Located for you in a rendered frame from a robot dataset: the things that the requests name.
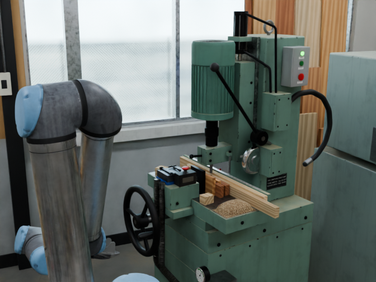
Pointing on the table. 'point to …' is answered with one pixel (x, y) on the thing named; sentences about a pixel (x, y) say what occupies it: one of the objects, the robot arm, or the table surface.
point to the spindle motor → (212, 79)
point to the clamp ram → (200, 177)
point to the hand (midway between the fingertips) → (115, 254)
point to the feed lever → (258, 137)
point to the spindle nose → (211, 133)
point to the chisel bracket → (214, 153)
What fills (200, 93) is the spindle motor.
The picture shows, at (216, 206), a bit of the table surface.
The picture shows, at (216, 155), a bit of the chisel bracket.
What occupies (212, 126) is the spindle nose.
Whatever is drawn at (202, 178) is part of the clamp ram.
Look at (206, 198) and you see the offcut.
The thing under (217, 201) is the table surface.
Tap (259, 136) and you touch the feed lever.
